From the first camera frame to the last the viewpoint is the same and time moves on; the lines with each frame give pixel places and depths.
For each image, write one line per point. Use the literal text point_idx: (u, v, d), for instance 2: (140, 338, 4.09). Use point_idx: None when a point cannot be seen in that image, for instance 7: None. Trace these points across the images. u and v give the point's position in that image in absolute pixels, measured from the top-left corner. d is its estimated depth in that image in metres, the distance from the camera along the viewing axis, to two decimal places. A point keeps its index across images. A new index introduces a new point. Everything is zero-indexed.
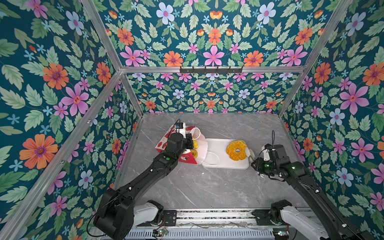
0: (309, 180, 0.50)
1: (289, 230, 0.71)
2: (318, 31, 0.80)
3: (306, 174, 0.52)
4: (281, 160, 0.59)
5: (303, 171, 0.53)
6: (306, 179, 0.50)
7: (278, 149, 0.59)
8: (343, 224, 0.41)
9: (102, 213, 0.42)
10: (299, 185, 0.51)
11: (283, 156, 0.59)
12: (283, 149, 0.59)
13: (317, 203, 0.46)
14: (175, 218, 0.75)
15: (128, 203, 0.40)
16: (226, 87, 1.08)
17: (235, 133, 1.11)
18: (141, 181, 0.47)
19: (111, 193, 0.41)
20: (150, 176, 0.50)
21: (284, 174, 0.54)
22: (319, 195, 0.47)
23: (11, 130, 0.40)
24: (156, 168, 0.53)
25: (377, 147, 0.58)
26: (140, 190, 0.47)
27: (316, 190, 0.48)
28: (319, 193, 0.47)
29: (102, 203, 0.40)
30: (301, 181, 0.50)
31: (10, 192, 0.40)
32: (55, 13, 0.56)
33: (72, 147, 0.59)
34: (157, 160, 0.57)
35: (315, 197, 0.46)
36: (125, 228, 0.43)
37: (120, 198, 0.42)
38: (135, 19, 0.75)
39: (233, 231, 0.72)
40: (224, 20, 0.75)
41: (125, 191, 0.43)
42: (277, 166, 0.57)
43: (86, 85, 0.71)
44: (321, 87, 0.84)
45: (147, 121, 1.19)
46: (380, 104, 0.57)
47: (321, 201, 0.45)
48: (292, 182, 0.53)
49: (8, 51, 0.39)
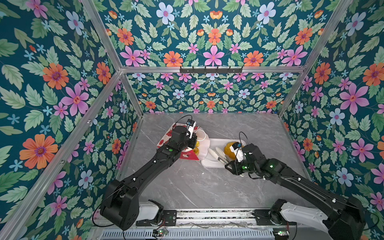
0: (289, 172, 0.53)
1: (289, 230, 0.71)
2: (318, 31, 0.80)
3: (284, 167, 0.54)
4: (260, 161, 0.59)
5: (280, 165, 0.55)
6: (286, 172, 0.53)
7: (254, 151, 0.58)
8: (333, 200, 0.43)
9: (108, 203, 0.43)
10: (282, 180, 0.52)
11: (260, 157, 0.59)
12: (258, 149, 0.58)
13: (304, 190, 0.48)
14: (175, 218, 0.75)
15: (133, 193, 0.40)
16: (226, 87, 1.08)
17: (235, 132, 1.11)
18: (145, 172, 0.48)
19: (116, 184, 0.42)
20: (154, 167, 0.50)
21: (267, 175, 0.55)
22: (302, 182, 0.49)
23: (11, 130, 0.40)
24: (159, 159, 0.53)
25: (376, 147, 0.58)
26: (144, 180, 0.47)
27: (298, 178, 0.50)
28: (302, 180, 0.50)
29: (108, 194, 0.41)
30: (282, 175, 0.52)
31: (9, 192, 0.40)
32: (55, 13, 0.56)
33: (73, 146, 0.60)
34: (160, 151, 0.57)
35: (302, 185, 0.48)
36: (131, 217, 0.44)
37: (126, 188, 0.42)
38: (135, 19, 0.75)
39: (233, 231, 0.72)
40: (224, 20, 0.75)
41: (129, 182, 0.43)
42: (259, 169, 0.58)
43: (86, 85, 0.71)
44: (321, 87, 0.84)
45: (147, 121, 1.19)
46: (380, 104, 0.57)
47: (306, 186, 0.48)
48: (278, 180, 0.54)
49: (8, 51, 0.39)
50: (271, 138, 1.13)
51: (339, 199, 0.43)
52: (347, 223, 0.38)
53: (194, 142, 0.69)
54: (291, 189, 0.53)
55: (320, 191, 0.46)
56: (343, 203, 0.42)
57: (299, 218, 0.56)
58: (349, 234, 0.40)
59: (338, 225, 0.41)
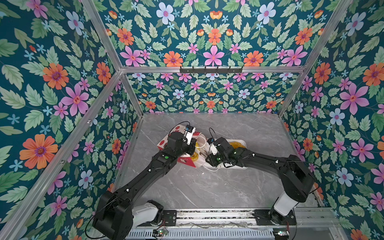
0: (247, 152, 0.63)
1: (289, 230, 0.71)
2: (318, 31, 0.80)
3: (244, 149, 0.65)
4: (227, 151, 0.69)
5: (241, 148, 0.67)
6: (245, 152, 0.63)
7: (222, 142, 0.69)
8: (276, 161, 0.52)
9: (100, 216, 0.42)
10: (244, 161, 0.62)
11: (228, 146, 0.69)
12: (225, 140, 0.69)
13: (259, 162, 0.56)
14: (175, 218, 0.75)
15: (126, 205, 0.39)
16: (226, 87, 1.08)
17: (235, 133, 1.11)
18: (139, 182, 0.46)
19: (108, 196, 0.41)
20: (149, 176, 0.49)
21: (233, 161, 0.65)
22: (256, 156, 0.58)
23: (11, 130, 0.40)
24: (155, 168, 0.52)
25: (377, 147, 0.58)
26: (138, 191, 0.46)
27: (253, 155, 0.60)
28: (255, 154, 0.60)
29: (100, 206, 0.40)
30: (242, 157, 0.62)
31: (9, 192, 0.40)
32: (55, 13, 0.56)
33: (72, 146, 0.60)
34: (156, 159, 0.56)
35: (256, 158, 0.58)
36: (124, 230, 0.43)
37: (118, 201, 0.41)
38: (135, 19, 0.75)
39: (233, 231, 0.72)
40: (224, 20, 0.75)
41: (122, 193, 0.42)
42: (227, 157, 0.68)
43: (86, 85, 0.71)
44: (321, 87, 0.84)
45: (147, 121, 1.19)
46: (380, 104, 0.57)
47: (259, 159, 0.57)
48: (242, 163, 0.63)
49: (8, 51, 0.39)
50: (271, 138, 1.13)
51: (282, 159, 0.52)
52: (283, 174, 0.46)
53: (192, 149, 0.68)
54: (251, 166, 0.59)
55: (268, 158, 0.55)
56: (285, 161, 0.50)
57: (284, 202, 0.58)
58: (291, 185, 0.46)
59: (284, 181, 0.48)
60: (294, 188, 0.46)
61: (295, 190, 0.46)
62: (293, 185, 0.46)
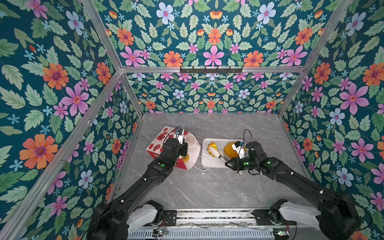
0: (284, 167, 0.57)
1: (289, 230, 0.71)
2: (318, 31, 0.80)
3: (281, 163, 0.59)
4: (260, 158, 0.64)
5: (277, 161, 0.60)
6: (281, 167, 0.57)
7: (256, 147, 0.63)
8: (321, 191, 0.46)
9: (94, 228, 0.41)
10: (277, 175, 0.56)
11: (261, 154, 0.64)
12: (261, 146, 0.63)
13: (296, 183, 0.50)
14: (175, 218, 0.75)
15: (121, 217, 0.39)
16: (226, 87, 1.08)
17: (235, 133, 1.11)
18: (134, 192, 0.46)
19: (103, 207, 0.40)
20: (144, 186, 0.49)
21: (264, 171, 0.60)
22: (295, 176, 0.52)
23: (11, 130, 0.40)
24: (150, 177, 0.52)
25: (377, 147, 0.58)
26: (133, 201, 0.45)
27: (291, 173, 0.54)
28: (294, 174, 0.53)
29: (93, 219, 0.39)
30: (277, 169, 0.57)
31: (10, 192, 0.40)
32: (55, 13, 0.56)
33: (72, 147, 0.59)
34: (152, 167, 0.56)
35: (293, 178, 0.52)
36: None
37: (113, 212, 0.40)
38: (135, 19, 0.75)
39: (233, 231, 0.72)
40: (224, 20, 0.75)
41: (117, 204, 0.42)
42: (258, 164, 0.64)
43: (86, 85, 0.71)
44: (321, 87, 0.84)
45: (147, 121, 1.19)
46: (380, 104, 0.57)
47: (297, 179, 0.51)
48: (274, 176, 0.58)
49: (8, 51, 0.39)
50: (271, 138, 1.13)
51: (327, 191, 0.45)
52: (330, 212, 0.40)
53: (185, 151, 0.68)
54: (285, 184, 0.55)
55: (311, 184, 0.48)
56: (331, 194, 0.44)
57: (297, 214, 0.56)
58: (333, 223, 0.41)
59: (325, 216, 0.42)
60: (336, 229, 0.41)
61: (334, 230, 0.42)
62: (335, 225, 0.40)
